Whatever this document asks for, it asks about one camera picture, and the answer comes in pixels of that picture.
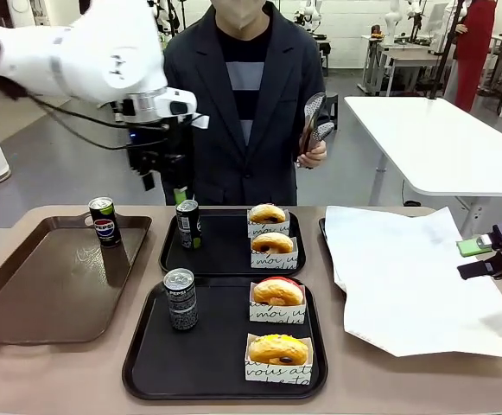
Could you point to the large white table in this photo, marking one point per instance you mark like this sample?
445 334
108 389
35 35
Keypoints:
427 138

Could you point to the beige face mask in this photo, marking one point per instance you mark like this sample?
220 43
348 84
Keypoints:
239 13

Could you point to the person in red dress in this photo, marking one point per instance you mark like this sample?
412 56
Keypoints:
475 47

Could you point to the yellow glazed donut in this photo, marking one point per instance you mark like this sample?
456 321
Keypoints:
276 350

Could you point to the small white paper tag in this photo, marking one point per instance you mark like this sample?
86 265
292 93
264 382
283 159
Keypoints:
201 122

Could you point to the black stand pole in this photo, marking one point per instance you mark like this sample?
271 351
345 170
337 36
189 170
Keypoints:
447 52

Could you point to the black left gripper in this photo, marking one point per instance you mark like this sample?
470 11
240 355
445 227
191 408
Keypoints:
160 147

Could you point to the black plastic tray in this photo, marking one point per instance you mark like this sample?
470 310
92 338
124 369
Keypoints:
224 250
216 359

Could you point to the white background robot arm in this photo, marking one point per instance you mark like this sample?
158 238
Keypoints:
392 19

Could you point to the black Pepsi can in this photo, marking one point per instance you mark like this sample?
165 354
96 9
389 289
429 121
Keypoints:
181 302
188 225
106 227

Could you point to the person in dark jacket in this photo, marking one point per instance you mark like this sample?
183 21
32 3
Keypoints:
250 129

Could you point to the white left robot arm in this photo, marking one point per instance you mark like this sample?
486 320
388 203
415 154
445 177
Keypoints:
95 52

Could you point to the plain donut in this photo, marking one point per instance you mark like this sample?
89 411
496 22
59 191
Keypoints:
268 229

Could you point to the gray plastic stool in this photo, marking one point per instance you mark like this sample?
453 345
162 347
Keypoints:
333 108

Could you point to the gray lab table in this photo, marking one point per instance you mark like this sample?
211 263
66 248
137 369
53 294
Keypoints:
406 56

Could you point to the brown plastic tray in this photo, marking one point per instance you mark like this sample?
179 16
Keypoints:
39 302

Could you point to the person's left hand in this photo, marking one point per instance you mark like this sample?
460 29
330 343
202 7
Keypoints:
313 156

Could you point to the red frosted donut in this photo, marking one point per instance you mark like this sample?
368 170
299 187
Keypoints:
276 313

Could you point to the yellow frosted donut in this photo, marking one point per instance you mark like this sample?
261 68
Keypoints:
272 374

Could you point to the white paper sheet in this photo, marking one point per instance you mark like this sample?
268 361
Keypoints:
406 268

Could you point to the white lab table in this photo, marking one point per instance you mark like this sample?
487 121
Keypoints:
324 43

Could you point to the brown and silver tongs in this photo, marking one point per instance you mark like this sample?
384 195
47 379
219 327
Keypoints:
315 106

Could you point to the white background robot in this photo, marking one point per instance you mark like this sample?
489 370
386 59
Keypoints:
311 13

